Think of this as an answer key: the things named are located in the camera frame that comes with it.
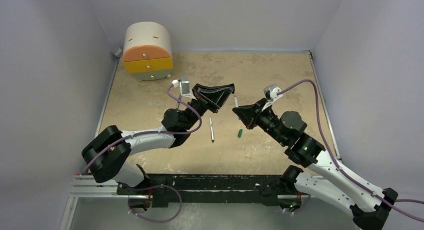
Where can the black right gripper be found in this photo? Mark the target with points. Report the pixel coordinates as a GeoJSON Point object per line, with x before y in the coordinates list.
{"type": "Point", "coordinates": [257, 111]}

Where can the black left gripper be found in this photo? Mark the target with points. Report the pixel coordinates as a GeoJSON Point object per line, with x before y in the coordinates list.
{"type": "Point", "coordinates": [211, 98]}

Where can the blue pen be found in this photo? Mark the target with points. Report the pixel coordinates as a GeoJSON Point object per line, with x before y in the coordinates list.
{"type": "Point", "coordinates": [178, 101]}

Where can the white marker black tip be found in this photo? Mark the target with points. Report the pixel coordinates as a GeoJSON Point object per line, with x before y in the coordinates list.
{"type": "Point", "coordinates": [212, 134]}

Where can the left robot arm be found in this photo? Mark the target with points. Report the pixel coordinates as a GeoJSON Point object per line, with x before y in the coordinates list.
{"type": "Point", "coordinates": [106, 155]}

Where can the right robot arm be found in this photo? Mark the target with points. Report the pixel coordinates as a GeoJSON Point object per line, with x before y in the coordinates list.
{"type": "Point", "coordinates": [316, 172]}

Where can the small three-drawer pastel cabinet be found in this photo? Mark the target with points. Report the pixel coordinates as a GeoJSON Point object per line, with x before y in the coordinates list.
{"type": "Point", "coordinates": [147, 51]}

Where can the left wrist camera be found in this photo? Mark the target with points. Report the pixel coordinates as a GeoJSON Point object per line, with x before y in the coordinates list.
{"type": "Point", "coordinates": [184, 87]}

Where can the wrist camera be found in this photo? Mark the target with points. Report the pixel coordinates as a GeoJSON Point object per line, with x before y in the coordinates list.
{"type": "Point", "coordinates": [272, 94]}
{"type": "Point", "coordinates": [184, 87]}

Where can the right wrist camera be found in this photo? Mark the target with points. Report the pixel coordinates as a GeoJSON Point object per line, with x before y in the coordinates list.
{"type": "Point", "coordinates": [272, 94]}

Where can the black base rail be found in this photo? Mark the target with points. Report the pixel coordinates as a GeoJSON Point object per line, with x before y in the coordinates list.
{"type": "Point", "coordinates": [160, 189]}

